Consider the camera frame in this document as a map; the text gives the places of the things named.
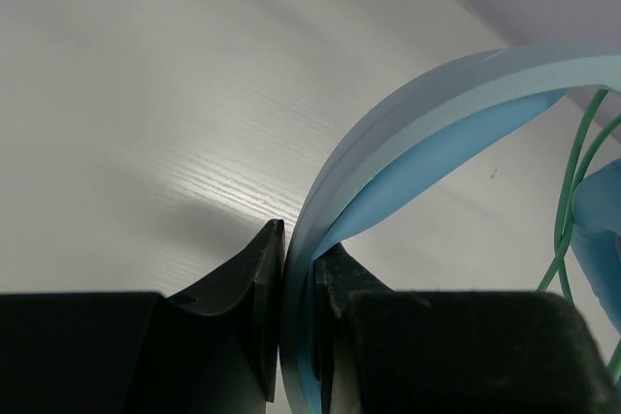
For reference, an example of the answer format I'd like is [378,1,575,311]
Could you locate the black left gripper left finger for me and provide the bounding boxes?
[1,219,285,413]

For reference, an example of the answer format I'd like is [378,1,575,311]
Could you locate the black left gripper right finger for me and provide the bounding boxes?
[314,245,620,414]

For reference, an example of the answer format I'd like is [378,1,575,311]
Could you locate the light blue headphones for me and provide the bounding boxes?
[280,45,620,413]

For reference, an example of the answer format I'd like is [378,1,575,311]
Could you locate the green headphone cable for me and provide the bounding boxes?
[536,87,621,384]

